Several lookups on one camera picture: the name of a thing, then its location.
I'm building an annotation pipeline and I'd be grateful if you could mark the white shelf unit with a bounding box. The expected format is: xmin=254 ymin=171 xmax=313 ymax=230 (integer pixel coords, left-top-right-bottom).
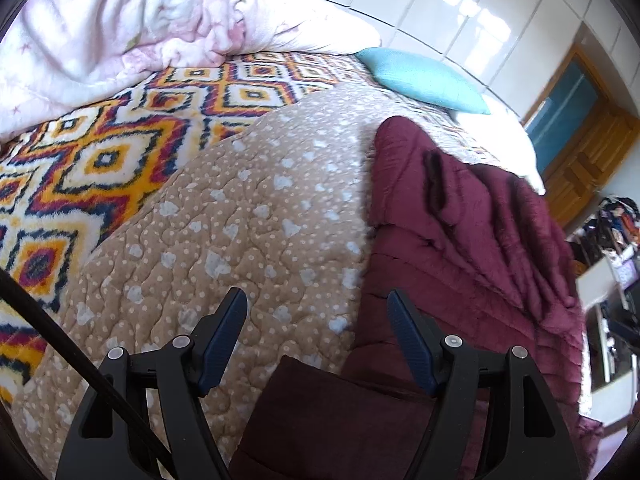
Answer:
xmin=575 ymin=254 xmax=640 ymax=427

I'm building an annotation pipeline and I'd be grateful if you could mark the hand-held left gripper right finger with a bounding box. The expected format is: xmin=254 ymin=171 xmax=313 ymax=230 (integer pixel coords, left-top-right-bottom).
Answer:
xmin=387 ymin=289 xmax=583 ymax=480

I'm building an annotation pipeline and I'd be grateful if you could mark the teal pillow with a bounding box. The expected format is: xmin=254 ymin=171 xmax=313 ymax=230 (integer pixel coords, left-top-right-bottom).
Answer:
xmin=355 ymin=47 xmax=492 ymax=115

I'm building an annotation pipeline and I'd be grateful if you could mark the black cable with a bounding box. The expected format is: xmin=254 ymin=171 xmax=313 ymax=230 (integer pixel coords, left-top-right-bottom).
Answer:
xmin=0 ymin=269 xmax=177 ymax=480

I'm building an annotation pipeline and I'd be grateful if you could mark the wooden door with teal glass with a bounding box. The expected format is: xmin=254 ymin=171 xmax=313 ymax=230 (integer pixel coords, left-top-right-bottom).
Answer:
xmin=520 ymin=42 xmax=640 ymax=235

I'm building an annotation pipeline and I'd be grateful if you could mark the white pillow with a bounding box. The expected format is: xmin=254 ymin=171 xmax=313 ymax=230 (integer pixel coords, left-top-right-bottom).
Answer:
xmin=240 ymin=0 xmax=384 ymax=57
xmin=450 ymin=92 xmax=547 ymax=197

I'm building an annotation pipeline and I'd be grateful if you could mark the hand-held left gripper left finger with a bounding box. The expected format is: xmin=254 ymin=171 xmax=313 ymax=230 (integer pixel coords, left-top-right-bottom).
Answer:
xmin=55 ymin=287 xmax=249 ymax=480

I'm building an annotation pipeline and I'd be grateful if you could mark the beige dotted quilt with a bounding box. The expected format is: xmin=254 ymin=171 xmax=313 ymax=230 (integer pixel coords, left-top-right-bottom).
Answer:
xmin=10 ymin=82 xmax=501 ymax=480

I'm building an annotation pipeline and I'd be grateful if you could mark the maroon quilted coat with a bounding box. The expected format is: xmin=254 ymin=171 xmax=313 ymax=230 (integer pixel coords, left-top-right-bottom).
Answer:
xmin=227 ymin=116 xmax=606 ymax=480

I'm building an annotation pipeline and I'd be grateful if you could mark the colourful diamond-patterned blanket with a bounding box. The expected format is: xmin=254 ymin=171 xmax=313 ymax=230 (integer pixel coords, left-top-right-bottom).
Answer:
xmin=0 ymin=50 xmax=382 ymax=407

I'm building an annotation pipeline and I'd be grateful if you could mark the pink floral comforter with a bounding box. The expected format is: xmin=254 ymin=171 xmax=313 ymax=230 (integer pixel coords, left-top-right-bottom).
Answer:
xmin=0 ymin=0 xmax=321 ymax=137

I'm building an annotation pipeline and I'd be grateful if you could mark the white glossy wardrobe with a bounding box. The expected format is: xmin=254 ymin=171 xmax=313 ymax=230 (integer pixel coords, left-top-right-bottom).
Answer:
xmin=280 ymin=0 xmax=632 ymax=127

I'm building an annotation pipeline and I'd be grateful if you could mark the pile of cluttered clothes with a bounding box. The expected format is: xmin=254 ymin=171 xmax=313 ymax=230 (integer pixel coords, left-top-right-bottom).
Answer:
xmin=569 ymin=195 xmax=640 ymax=272

